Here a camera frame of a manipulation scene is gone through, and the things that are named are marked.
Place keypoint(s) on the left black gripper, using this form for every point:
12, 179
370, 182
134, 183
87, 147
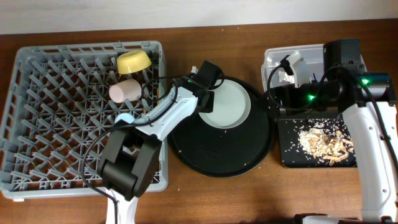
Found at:
206, 101

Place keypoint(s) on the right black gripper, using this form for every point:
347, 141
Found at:
280, 96

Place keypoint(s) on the white napkin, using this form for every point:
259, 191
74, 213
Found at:
284, 77

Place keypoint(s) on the food scraps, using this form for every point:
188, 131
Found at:
326, 146

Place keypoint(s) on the yellow bowl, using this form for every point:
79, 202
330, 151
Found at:
133, 61

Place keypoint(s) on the pink cup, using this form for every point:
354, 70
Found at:
127, 90

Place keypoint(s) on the blue cup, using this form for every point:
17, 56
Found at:
126, 117

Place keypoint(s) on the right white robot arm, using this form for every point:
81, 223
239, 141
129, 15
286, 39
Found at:
331, 111

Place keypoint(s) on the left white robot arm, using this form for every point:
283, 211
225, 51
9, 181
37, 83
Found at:
131, 155

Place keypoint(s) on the grey dishwasher rack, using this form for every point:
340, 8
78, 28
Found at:
57, 105

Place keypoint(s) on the grey round plate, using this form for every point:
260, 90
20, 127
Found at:
231, 106

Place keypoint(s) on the clear plastic bin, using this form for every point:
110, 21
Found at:
313, 55

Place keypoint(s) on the black rectangular tray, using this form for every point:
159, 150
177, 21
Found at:
289, 152

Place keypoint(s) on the round black tray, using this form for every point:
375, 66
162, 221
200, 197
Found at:
225, 152

